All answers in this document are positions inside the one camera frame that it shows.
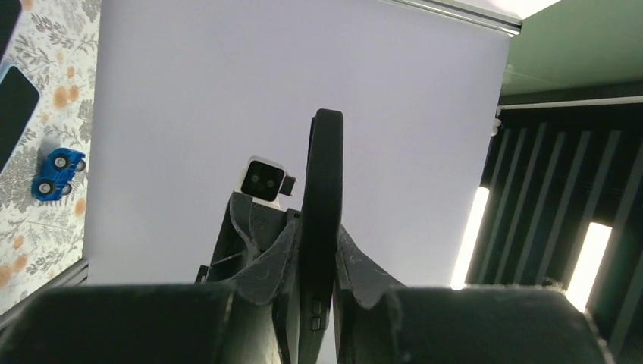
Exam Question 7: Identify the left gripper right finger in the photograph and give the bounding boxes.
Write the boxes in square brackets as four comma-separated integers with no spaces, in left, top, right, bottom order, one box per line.
[336,287,614,363]

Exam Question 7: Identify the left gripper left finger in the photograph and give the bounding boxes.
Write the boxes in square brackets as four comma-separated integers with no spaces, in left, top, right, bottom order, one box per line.
[1,284,281,363]

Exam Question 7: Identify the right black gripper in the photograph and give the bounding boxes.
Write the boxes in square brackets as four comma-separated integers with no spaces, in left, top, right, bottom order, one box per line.
[195,192,406,309]

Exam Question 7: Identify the black phone case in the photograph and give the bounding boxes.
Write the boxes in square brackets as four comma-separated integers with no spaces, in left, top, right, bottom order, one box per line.
[298,108,343,363]

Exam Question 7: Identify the phone with purple edge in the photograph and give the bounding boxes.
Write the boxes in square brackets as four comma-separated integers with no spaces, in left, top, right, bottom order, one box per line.
[301,116,315,218]

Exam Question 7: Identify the phone in light-blue case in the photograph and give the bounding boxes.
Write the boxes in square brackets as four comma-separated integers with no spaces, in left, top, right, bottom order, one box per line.
[1,65,40,172]

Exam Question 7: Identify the phone in white case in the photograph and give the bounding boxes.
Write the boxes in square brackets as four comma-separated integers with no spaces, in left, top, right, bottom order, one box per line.
[0,0,22,58]

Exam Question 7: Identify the blue toy car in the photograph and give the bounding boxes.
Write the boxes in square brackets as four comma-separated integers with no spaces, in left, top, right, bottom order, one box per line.
[31,147,86,202]

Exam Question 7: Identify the floral table mat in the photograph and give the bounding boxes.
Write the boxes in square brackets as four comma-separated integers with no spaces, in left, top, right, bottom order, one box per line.
[1,1,102,312]

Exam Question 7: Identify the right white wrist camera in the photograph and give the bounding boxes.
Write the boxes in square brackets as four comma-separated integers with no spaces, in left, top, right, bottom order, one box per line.
[234,155,296,210]

